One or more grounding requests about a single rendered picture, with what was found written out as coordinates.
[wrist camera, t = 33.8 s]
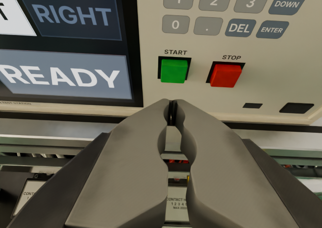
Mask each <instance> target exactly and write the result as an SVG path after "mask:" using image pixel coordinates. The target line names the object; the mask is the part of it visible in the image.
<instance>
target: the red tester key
mask: <svg viewBox="0 0 322 228"><path fill-rule="evenodd" d="M241 73H242V69H241V66H240V65H223V64H216V65H215V67H214V70H213V73H212V75H211V78H210V86H211V87H226V88H233V87H234V85H235V84H236V82H237V80H238V78H239V76H240V74H241Z"/></svg>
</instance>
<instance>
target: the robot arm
mask: <svg viewBox="0 0 322 228"><path fill-rule="evenodd" d="M171 117H172V125H175V127H176V128H177V129H178V130H179V131H180V133H181V135H182V138H181V145H180V150H181V152H182V153H183V154H184V155H185V156H186V158H187V159H188V161H189V163H190V166H191V169H190V174H189V180H188V185H187V190H186V196H185V197H186V204H187V211H188V217H189V222H190V225H191V227H192V228H322V200H321V199H320V198H319V197H318V196H317V195H316V194H314V193H313V192H312V191H311V190H310V189H309V188H308V187H306V186H305V185H304V184H303V183H302V182H300V181H299V180H298V179H297V178H296V177H294V176H293V175H292V174H291V173H290V172H288V171H287V170H286V169H285V168H284V167H282V166H281V165H280V164H279V163H278V162H276V161H275V160H274V159H273V158H272V157H270V156H269V155H268V154H267V153H266V152H265V151H263V150H262V149H261V148H260V147H259V146H257V145H256V144H255V143H254V142H253V141H251V140H250V139H242V138H241V137H240V136H239V135H237V134H236V133H235V132H234V131H233V130H232V129H230V128H229V127H228V126H227V125H225V124H224V123H223V122H221V121H220V120H218V119H217V118H215V117H213V116H211V115H210V114H208V113H206V112H204V111H203V110H201V109H199V108H197V107H195V106H194V105H192V104H190V103H188V102H187V101H185V100H182V99H175V100H168V99H161V100H159V101H157V102H155V103H153V104H151V105H149V106H148V107H146V108H144V109H142V110H140V111H138V112H136V113H134V114H132V115H131V116H129V117H127V118H126V119H124V120H123V121H122V122H120V123H119V124H118V125H116V126H115V127H114V128H113V129H112V130H111V131H110V132H109V133H104V132H102V133H101V134H100V135H99V136H98V137H96V138H95V139H94V140H93V141H92V142H91V143H90V144H88V145H87V146H86V147H85V148H84V149H83V150H82V151H80V152H79V153H78V154H77V155H76V156H75V157H74V158H72V159H71V160H70V161H69V162H68V163H67V164H66V165H64V166H63V167H62V168H61V169H60V170H59V171H58V172H56V173H55V174H54V175H53V176H52V177H51V178H50V179H49V180H47V181H46V182H45V183H44V184H43V185H42V186H41V187H40V188H39V189H38V190H37V191H36V192H35V193H34V194H33V196H32V197H31V198H30V199H29V200H28V201H27V202H26V203H25V205H24V206H23V207H22V208H21V209H20V211H19V212H18V213H17V214H16V216H15V217H14V218H13V219H12V221H11V222H10V223H9V225H8V226H7V227H6V228H162V226H163V225H164V222H165V213H166V204H167V195H168V167H167V165H166V163H165V162H164V161H163V159H162V158H161V154H162V153H163V152H164V150H165V142H166V130H167V125H170V120H171Z"/></svg>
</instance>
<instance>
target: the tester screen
mask: <svg viewBox="0 0 322 228"><path fill-rule="evenodd" d="M116 5H117V12H118V18H119V24H120V31H121V37H122V41H121V40H103V39H85V38H67V37H49V36H31V35H12V34H0V49H11V50H29V51H48V52H66V53H85V54H103V55H122V56H126V62H127V69H128V76H129V83H130V89H131V96H132V99H115V98H95V97H75V96H55V95H35V94H16V93H12V92H11V91H10V90H9V89H8V88H7V87H6V86H5V85H4V84H3V83H2V81H1V80H0V96H5V97H25V98H45V99H65V100H85V101H105V102H125V103H135V101H134V93H133V85H132V78H131V70H130V63H129V55H128V47H127V37H126V29H125V21H124V14H123V6H122V0H116Z"/></svg>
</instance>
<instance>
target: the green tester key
mask: <svg viewBox="0 0 322 228"><path fill-rule="evenodd" d="M187 68H188V64H187V61H186V60H172V59H162V61H161V82H165V83H184V81H185V77H186V72H187Z"/></svg>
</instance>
